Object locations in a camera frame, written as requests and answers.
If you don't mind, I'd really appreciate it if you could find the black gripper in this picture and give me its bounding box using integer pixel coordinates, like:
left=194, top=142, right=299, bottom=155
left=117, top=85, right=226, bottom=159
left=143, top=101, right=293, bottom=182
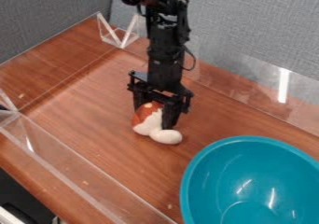
left=127, top=55, right=195, bottom=130

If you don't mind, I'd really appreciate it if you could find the red and white toy mushroom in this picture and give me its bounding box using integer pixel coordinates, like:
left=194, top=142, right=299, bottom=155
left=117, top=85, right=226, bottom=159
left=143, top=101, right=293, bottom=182
left=133, top=102, right=182, bottom=145

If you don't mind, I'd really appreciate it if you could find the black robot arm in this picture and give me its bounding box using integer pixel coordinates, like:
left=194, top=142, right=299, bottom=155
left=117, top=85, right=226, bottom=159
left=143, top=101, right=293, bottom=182
left=122, top=0, right=194, bottom=130

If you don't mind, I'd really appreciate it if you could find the blue plastic bowl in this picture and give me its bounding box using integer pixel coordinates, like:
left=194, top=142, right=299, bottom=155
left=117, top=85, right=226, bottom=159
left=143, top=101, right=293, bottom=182
left=179, top=136, right=319, bottom=224

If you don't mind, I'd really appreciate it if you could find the clear acrylic front barrier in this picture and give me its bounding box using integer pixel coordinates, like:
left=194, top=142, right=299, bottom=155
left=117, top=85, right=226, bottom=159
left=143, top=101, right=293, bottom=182
left=0, top=90, right=178, bottom=224

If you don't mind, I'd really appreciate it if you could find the clear acrylic barrier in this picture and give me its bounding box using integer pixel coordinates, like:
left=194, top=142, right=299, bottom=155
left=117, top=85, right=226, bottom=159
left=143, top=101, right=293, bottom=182
left=0, top=90, right=178, bottom=224
left=96, top=11, right=319, bottom=138

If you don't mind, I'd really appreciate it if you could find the clear acrylic back barrier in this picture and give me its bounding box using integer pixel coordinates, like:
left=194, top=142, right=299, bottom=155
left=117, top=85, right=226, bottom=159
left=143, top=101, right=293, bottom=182
left=96, top=11, right=319, bottom=138

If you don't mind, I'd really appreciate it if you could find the black and white corner object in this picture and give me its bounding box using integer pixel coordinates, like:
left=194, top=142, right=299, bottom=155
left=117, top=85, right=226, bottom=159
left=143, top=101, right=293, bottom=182
left=0, top=168, right=68, bottom=224

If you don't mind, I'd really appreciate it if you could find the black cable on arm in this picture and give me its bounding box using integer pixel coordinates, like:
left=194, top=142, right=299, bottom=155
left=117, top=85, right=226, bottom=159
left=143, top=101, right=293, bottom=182
left=179, top=45, right=198, bottom=72

